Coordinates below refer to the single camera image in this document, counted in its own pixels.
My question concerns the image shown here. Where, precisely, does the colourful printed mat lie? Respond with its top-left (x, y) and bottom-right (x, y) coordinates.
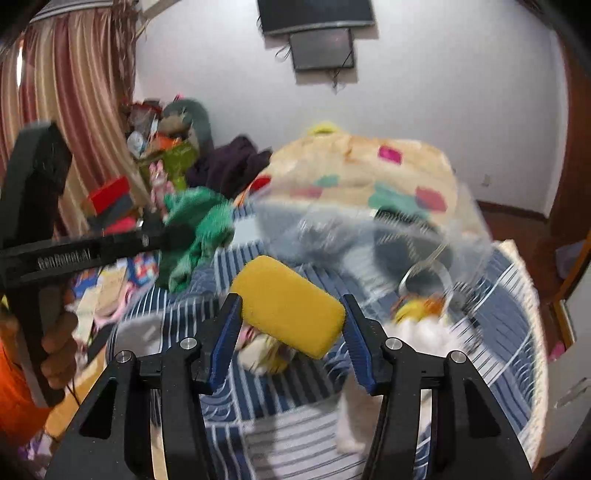
top-left (68, 253), bottom-right (161, 335)

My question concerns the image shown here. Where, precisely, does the person's left hand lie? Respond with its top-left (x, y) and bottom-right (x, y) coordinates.
top-left (40, 288), bottom-right (80, 402)

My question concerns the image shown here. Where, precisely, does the small black wall monitor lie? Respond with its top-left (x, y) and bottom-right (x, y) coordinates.
top-left (289, 28), bottom-right (356, 72)

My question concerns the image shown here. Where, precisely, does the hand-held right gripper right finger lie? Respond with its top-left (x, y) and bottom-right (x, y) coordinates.
top-left (341, 294), bottom-right (535, 480)

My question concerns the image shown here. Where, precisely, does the blue striped blanket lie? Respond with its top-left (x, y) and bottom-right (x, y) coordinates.
top-left (105, 203), bottom-right (542, 480)

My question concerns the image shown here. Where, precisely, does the dark purple cloth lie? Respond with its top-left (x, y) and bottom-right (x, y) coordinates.
top-left (186, 135), bottom-right (273, 200)

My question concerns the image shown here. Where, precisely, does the cream blanket with coloured squares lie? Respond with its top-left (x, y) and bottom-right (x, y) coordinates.
top-left (235, 130), bottom-right (491, 243)

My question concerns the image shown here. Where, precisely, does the pink bunny toy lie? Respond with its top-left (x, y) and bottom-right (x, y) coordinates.
top-left (149, 161), bottom-right (177, 206)

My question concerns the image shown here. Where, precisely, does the metal ring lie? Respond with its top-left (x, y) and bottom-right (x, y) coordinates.
top-left (397, 262), bottom-right (454, 302)

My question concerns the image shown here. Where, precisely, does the striped red curtain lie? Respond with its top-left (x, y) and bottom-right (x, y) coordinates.
top-left (0, 0), bottom-right (140, 234)

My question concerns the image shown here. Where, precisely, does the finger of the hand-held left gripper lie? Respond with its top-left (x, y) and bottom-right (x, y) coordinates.
top-left (143, 217), bottom-right (197, 252)

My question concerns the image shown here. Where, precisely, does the white cabinet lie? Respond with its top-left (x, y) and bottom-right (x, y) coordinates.
top-left (544, 240), bottom-right (591, 459)

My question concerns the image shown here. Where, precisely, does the person's left forearm orange sleeve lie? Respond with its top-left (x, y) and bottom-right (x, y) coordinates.
top-left (0, 295), bottom-right (52, 449)

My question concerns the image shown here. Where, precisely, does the yellow orange small toy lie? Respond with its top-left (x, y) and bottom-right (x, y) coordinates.
top-left (394, 298), bottom-right (448, 325)

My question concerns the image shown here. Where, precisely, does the yellow sponge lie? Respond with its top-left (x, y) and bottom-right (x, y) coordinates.
top-left (229, 255), bottom-right (347, 360)

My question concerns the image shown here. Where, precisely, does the green knitted cloth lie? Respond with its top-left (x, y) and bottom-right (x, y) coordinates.
top-left (159, 188), bottom-right (236, 293)

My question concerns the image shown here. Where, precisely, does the black wall television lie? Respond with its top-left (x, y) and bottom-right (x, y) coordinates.
top-left (256, 0), bottom-right (376, 37)

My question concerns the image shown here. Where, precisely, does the red box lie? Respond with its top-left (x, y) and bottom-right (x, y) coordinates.
top-left (87, 176), bottom-right (133, 215)

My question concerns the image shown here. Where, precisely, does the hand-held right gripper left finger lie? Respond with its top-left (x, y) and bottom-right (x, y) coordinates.
top-left (44, 293), bottom-right (244, 480)

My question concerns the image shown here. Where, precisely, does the clear plastic bag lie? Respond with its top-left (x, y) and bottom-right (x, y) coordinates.
top-left (252, 182), bottom-right (491, 326)

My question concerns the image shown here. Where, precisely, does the grey green plush toy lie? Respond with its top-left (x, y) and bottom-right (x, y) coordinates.
top-left (159, 98), bottom-right (214, 160)

